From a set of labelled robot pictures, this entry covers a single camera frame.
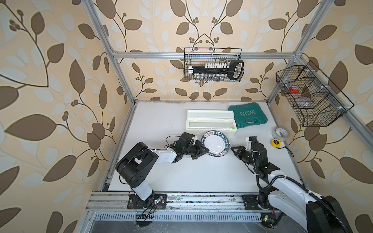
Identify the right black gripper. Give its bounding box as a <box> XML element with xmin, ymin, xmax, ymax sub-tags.
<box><xmin>231</xmin><ymin>146</ymin><xmax>258</xmax><ymax>169</ymax></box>

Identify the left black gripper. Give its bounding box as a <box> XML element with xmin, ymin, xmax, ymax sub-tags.
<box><xmin>182</xmin><ymin>141</ymin><xmax>210</xmax><ymax>159</ymax></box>

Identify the white plate green rim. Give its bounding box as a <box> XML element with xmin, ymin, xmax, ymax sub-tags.
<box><xmin>201</xmin><ymin>131</ymin><xmax>230</xmax><ymax>157</ymax></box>

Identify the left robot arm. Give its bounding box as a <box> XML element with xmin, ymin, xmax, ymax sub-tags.
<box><xmin>115</xmin><ymin>132</ymin><xmax>209</xmax><ymax>203</ymax></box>

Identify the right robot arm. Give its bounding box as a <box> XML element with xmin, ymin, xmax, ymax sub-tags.
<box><xmin>231</xmin><ymin>136</ymin><xmax>352</xmax><ymax>233</ymax></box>

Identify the yellow tape measure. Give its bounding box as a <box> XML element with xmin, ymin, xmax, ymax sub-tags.
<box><xmin>271</xmin><ymin>139</ymin><xmax>281</xmax><ymax>149</ymax></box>

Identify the green tool case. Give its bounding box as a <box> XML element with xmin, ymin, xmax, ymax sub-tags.
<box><xmin>228</xmin><ymin>103</ymin><xmax>268</xmax><ymax>129</ymax></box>

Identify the white tape roll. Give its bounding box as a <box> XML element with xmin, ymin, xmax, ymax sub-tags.
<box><xmin>272</xmin><ymin>127</ymin><xmax>289</xmax><ymax>141</ymax></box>

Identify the red item in basket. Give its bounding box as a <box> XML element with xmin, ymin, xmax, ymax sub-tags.
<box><xmin>289</xmin><ymin>85</ymin><xmax>301</xmax><ymax>94</ymax></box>

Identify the black socket set holder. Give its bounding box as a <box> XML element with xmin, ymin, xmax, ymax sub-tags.
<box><xmin>186</xmin><ymin>60</ymin><xmax>244</xmax><ymax>82</ymax></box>

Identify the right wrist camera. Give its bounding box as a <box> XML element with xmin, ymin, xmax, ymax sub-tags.
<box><xmin>245</xmin><ymin>136</ymin><xmax>257</xmax><ymax>150</ymax></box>

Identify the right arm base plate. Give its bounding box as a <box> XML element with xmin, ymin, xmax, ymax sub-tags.
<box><xmin>242</xmin><ymin>194</ymin><xmax>273</xmax><ymax>211</ymax></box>

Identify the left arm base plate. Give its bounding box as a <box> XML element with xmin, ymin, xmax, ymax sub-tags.
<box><xmin>127</xmin><ymin>193</ymin><xmax>168</xmax><ymax>210</ymax></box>

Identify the back black wire basket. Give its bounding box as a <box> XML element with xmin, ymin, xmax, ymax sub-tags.
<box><xmin>183</xmin><ymin>47</ymin><xmax>244</xmax><ymax>82</ymax></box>

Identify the black wire basket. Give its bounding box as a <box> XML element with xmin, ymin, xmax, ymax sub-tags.
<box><xmin>183</xmin><ymin>47</ymin><xmax>244</xmax><ymax>82</ymax></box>
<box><xmin>276</xmin><ymin>60</ymin><xmax>355</xmax><ymax>127</ymax></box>

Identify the right black wire basket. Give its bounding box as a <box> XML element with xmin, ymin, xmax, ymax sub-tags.
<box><xmin>276</xmin><ymin>60</ymin><xmax>355</xmax><ymax>127</ymax></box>

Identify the aluminium front rail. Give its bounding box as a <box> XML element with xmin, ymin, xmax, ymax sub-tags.
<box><xmin>85</xmin><ymin>191</ymin><xmax>327</xmax><ymax>214</ymax></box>

